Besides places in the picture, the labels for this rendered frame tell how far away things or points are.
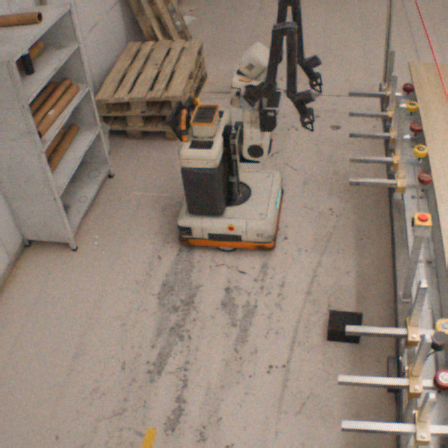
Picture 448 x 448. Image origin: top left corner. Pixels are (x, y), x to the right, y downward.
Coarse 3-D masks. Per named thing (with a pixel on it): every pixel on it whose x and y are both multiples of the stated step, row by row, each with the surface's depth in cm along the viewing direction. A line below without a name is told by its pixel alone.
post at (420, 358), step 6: (426, 336) 185; (420, 342) 189; (426, 342) 185; (420, 348) 188; (426, 348) 187; (420, 354) 190; (426, 354) 190; (414, 360) 197; (420, 360) 193; (414, 366) 197; (420, 366) 195; (414, 372) 199; (420, 372) 198
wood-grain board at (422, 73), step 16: (416, 64) 379; (432, 64) 378; (416, 80) 361; (432, 80) 360; (416, 96) 346; (432, 96) 344; (432, 112) 330; (432, 128) 317; (432, 144) 305; (432, 160) 293
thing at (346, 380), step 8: (344, 376) 206; (352, 376) 205; (344, 384) 205; (352, 384) 204; (360, 384) 203; (368, 384) 203; (376, 384) 202; (384, 384) 201; (392, 384) 200; (400, 384) 200; (408, 384) 199; (424, 384) 198; (432, 384) 198
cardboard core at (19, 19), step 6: (30, 12) 330; (36, 12) 329; (0, 18) 334; (6, 18) 333; (12, 18) 332; (18, 18) 331; (24, 18) 330; (30, 18) 329; (36, 18) 329; (0, 24) 335; (6, 24) 335; (12, 24) 335; (18, 24) 334
